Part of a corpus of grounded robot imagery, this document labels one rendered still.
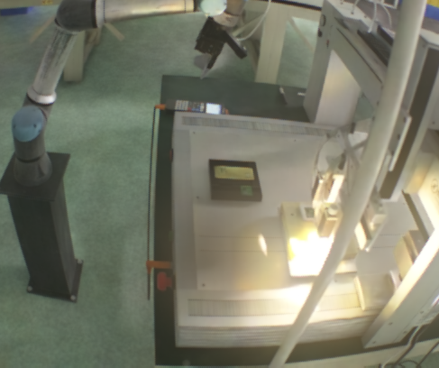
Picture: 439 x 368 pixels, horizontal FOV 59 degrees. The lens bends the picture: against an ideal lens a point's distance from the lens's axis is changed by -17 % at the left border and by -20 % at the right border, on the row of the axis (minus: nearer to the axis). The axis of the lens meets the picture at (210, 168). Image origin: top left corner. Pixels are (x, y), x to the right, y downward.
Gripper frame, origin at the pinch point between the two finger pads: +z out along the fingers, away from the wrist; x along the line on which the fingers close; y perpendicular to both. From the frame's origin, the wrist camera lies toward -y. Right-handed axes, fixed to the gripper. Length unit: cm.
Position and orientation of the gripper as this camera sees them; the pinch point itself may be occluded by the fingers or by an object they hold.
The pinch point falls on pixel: (203, 75)
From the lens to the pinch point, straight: 149.7
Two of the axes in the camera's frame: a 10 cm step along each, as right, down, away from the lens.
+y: -9.3, -3.2, -2.0
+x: -0.4, 6.2, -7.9
